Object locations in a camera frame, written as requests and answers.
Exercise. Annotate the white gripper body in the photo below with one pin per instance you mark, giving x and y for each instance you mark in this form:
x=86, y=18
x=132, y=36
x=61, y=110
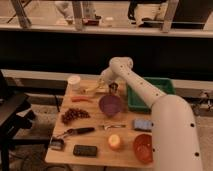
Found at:
x=107, y=76

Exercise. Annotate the yellow banana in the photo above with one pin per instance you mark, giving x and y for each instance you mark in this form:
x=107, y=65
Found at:
x=94, y=90

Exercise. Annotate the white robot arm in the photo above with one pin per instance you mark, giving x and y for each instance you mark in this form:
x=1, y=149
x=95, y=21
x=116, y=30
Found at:
x=175, y=140

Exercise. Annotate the green plastic tray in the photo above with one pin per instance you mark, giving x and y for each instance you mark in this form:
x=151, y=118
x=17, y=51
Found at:
x=135, y=103

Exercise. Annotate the small metal cup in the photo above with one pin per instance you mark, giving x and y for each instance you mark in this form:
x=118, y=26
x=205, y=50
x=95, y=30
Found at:
x=113, y=88

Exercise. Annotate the purple bowl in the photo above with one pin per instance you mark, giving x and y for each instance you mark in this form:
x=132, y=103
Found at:
x=110, y=105

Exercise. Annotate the white plastic cup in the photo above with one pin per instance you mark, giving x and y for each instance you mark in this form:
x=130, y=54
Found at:
x=74, y=82

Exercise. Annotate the silver fork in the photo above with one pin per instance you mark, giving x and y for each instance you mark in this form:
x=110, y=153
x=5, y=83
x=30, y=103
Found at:
x=105, y=127

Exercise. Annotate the bunch of dark grapes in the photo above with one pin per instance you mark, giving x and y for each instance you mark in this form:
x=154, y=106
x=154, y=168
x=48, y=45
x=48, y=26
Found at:
x=72, y=114

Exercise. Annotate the blue sponge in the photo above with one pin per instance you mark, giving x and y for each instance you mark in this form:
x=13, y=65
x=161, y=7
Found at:
x=142, y=125

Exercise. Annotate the yellow apple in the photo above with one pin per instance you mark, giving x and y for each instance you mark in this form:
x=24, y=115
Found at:
x=114, y=141

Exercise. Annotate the red bowl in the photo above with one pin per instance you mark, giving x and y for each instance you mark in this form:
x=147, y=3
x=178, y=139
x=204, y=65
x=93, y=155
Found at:
x=142, y=146

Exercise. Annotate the black rectangular case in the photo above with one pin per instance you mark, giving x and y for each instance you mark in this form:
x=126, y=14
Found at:
x=84, y=150

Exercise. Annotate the small black metal clip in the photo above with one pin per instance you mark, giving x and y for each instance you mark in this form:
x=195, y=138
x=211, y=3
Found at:
x=57, y=144

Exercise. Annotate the black chair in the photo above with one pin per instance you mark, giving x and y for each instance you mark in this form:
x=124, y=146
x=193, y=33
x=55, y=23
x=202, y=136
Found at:
x=10, y=121

